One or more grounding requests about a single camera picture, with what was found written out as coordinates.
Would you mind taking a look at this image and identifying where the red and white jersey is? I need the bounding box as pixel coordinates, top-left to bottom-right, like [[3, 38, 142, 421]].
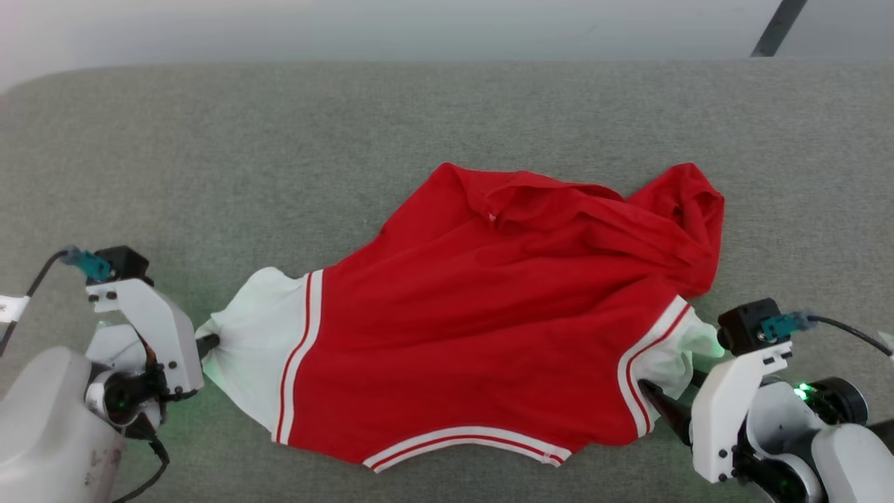
[[196, 162, 726, 474]]

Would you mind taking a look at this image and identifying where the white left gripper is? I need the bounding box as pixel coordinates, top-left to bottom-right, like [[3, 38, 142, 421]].
[[84, 278, 221, 439]]

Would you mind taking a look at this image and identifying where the right camera cable teal plug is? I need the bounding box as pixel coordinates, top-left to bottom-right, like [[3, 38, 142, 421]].
[[761, 312, 894, 360]]

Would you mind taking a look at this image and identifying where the left camera cable teal plug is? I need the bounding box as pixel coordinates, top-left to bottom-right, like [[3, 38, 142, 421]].
[[0, 248, 114, 357]]

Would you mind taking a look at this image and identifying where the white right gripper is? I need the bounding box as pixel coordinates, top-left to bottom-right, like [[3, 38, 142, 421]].
[[639, 342, 869, 503]]

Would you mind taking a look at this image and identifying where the dark grey slanted pole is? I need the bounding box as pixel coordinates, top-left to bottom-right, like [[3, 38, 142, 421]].
[[751, 0, 809, 58]]

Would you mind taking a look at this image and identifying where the camera cable teal plug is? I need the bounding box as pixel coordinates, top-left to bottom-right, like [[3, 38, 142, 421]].
[[0, 248, 114, 357], [761, 312, 894, 360]]

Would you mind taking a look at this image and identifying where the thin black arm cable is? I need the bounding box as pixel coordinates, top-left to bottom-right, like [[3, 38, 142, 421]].
[[112, 435, 170, 503]]

